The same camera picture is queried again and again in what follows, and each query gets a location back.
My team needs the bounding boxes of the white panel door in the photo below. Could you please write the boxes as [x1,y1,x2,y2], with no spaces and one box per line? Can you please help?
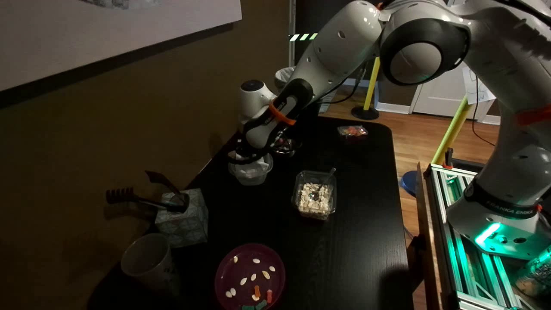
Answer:
[412,60,491,121]

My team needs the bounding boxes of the blue round disc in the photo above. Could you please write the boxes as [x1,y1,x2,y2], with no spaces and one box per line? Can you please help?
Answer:
[398,169,427,200]

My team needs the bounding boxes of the white cup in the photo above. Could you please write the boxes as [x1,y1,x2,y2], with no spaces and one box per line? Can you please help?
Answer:
[119,233,178,298]

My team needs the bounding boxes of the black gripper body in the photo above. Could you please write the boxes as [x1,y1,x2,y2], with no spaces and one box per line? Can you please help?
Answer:
[229,131,276,167]

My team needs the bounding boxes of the yellow pole with black base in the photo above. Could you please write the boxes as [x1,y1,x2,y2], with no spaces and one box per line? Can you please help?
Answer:
[350,55,384,122]

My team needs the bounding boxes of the small glass snack bowl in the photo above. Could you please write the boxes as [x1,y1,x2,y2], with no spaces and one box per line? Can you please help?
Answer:
[271,133,302,160]

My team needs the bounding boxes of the clear plastic popcorn container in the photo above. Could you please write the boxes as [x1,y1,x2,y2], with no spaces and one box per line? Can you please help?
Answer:
[293,169,340,222]

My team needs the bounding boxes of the purple plate with candies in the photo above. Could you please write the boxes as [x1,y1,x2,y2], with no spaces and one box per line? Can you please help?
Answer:
[214,241,288,310]

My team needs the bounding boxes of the white paper towel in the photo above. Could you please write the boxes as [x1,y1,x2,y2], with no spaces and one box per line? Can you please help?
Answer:
[231,157,272,181]

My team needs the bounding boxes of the empty grey bowl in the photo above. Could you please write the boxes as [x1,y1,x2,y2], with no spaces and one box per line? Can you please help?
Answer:
[226,150,278,188]

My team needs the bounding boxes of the yellow slanted pole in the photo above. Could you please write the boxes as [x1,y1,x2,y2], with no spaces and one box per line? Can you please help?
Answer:
[431,97,472,165]

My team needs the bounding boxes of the trash bin with white liner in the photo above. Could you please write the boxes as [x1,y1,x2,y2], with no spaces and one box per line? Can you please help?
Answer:
[272,64,298,88]

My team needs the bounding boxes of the grey utensil holder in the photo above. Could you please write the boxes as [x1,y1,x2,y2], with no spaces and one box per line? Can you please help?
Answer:
[154,186,210,250]

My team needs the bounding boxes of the wooden base board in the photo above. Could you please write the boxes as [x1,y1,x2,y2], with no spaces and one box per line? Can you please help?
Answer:
[417,162,448,310]

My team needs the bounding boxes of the white wall board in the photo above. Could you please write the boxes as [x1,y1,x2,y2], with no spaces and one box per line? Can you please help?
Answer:
[0,0,245,93]

